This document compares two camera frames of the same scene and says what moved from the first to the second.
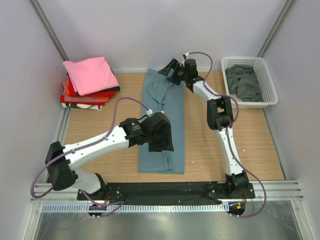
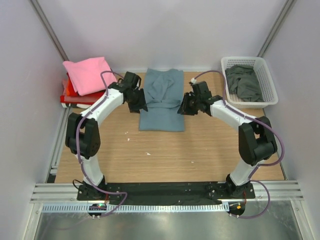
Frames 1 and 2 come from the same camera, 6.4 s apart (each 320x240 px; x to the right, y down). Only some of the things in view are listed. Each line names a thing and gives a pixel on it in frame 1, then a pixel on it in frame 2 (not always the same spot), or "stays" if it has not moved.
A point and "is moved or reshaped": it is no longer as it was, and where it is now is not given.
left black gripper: x=166 y=143 → x=140 y=104
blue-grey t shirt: x=160 y=94 is moved or reshaped
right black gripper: x=171 y=64 → x=184 y=109
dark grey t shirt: x=243 y=81 stays
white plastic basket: x=249 y=80 stays
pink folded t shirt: x=90 y=75 stays
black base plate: x=199 y=193 stays
